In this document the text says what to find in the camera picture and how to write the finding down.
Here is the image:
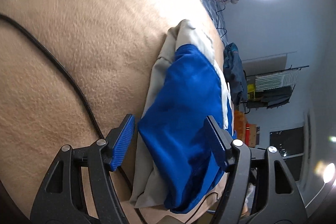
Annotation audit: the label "white and blue jacket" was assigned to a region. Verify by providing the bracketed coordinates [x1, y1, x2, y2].
[130, 20, 232, 214]

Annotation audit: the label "black clothes rack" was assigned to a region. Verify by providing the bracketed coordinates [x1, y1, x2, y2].
[242, 65, 308, 114]

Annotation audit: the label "dark hanging clothes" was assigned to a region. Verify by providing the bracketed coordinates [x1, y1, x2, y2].
[223, 43, 248, 106]

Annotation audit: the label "dark window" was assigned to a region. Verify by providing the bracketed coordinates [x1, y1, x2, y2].
[270, 127, 305, 181]

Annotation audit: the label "cardboard box with books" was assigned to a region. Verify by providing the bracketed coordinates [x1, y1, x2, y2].
[245, 123, 260, 148]

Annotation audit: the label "orange cloth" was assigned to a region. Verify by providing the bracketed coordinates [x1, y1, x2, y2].
[234, 110, 247, 143]

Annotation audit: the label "yellow box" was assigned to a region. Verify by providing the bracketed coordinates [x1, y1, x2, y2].
[247, 83, 256, 101]

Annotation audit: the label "striped white towel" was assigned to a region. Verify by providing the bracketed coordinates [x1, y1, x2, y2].
[255, 68, 301, 92]

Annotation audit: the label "tan bed blanket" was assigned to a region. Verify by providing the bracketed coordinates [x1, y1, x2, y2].
[1, 0, 224, 223]

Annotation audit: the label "black cable on bed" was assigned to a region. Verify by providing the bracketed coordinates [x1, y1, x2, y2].
[0, 12, 148, 224]

